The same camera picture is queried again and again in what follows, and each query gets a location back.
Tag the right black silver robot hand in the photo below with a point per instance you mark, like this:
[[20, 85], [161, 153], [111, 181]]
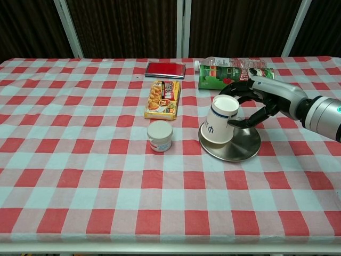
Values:
[[277, 93]]

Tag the white paper cup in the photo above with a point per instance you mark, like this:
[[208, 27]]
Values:
[[218, 120]]

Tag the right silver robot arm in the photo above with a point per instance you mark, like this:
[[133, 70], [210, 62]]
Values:
[[323, 117]]

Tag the round metal plate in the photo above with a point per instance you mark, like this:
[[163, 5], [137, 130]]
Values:
[[239, 145]]

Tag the clear plastic water bottle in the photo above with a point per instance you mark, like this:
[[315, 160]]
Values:
[[234, 62]]

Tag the green Pringles can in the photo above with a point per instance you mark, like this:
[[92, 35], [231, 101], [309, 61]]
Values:
[[221, 77]]

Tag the yellow snack box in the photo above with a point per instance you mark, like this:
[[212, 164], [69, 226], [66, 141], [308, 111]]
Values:
[[163, 100]]

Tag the red flat tin case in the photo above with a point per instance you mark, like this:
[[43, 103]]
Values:
[[165, 69]]

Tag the white plastic jar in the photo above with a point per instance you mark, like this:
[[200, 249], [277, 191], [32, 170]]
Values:
[[160, 136]]

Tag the red white checkered tablecloth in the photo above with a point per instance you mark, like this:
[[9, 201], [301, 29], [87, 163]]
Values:
[[80, 173]]

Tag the white metal frame post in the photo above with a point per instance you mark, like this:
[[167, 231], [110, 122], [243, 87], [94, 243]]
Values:
[[295, 26], [69, 26], [183, 26]]

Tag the white table edge rail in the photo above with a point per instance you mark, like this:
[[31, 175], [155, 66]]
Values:
[[170, 248]]

